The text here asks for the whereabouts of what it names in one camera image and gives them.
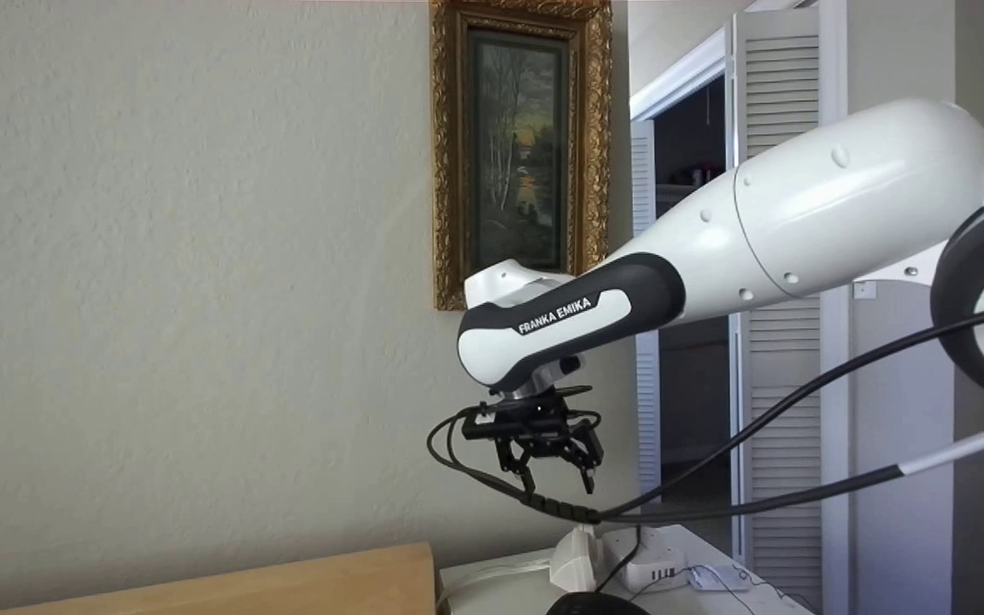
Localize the black power cord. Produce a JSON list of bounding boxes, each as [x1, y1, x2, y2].
[[590, 523, 645, 597]]

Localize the gold framed painting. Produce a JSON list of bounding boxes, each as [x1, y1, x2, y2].
[[428, 0, 619, 315]]

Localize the white louvered door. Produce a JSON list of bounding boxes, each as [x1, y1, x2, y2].
[[723, 0, 857, 615]]

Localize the white power strip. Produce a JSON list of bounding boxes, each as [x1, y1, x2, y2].
[[624, 523, 695, 595]]

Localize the black cable with white sleeve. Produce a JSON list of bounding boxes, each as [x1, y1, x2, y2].
[[597, 408, 984, 528]]

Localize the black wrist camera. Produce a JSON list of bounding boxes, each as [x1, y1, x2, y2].
[[459, 405, 554, 443]]

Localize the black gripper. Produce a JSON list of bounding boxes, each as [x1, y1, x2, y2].
[[490, 382, 609, 496]]

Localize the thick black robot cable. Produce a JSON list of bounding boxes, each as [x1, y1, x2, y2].
[[424, 292, 984, 528]]

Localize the light wooden headboard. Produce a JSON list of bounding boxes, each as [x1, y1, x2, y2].
[[0, 539, 440, 615]]

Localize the white door frame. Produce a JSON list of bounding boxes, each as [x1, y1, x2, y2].
[[624, 28, 746, 539]]

